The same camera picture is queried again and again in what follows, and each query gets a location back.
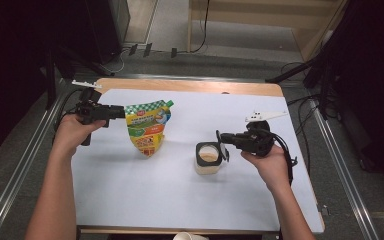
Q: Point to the light wooden shelf unit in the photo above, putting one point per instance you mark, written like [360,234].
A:
[246,13]

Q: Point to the black cup with cream contents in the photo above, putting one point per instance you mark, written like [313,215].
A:
[208,156]

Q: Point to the white table mat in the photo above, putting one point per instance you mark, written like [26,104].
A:
[180,200]

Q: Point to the yellow seasoning refill pouch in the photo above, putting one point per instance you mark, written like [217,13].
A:
[148,130]

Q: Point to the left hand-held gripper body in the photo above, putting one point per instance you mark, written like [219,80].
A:
[95,111]

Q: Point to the person's left hand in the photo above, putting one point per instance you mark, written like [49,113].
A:
[68,136]

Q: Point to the black curtain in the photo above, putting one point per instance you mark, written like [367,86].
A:
[373,83]
[13,66]

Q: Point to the grey cabinet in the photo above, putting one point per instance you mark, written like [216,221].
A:
[120,20]

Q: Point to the small black bracket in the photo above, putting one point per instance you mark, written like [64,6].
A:
[147,49]
[174,52]

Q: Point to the white cup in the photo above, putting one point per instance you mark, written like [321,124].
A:
[190,236]

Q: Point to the person's right hand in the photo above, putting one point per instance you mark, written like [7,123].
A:
[275,170]

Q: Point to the metal frame rail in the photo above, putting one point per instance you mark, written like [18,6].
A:
[20,170]
[180,77]
[343,173]

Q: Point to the black stand leg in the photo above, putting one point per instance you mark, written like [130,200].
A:
[80,61]
[290,71]

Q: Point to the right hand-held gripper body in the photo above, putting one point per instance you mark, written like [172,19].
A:
[256,141]

